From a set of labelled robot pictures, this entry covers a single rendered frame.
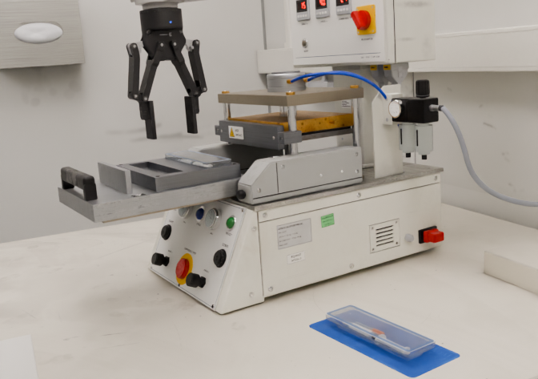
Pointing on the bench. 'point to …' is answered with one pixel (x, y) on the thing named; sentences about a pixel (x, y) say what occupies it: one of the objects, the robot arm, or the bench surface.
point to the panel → (200, 249)
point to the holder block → (177, 174)
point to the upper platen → (307, 122)
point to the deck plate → (348, 185)
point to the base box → (329, 238)
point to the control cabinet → (364, 45)
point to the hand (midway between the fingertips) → (170, 121)
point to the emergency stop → (182, 268)
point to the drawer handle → (68, 176)
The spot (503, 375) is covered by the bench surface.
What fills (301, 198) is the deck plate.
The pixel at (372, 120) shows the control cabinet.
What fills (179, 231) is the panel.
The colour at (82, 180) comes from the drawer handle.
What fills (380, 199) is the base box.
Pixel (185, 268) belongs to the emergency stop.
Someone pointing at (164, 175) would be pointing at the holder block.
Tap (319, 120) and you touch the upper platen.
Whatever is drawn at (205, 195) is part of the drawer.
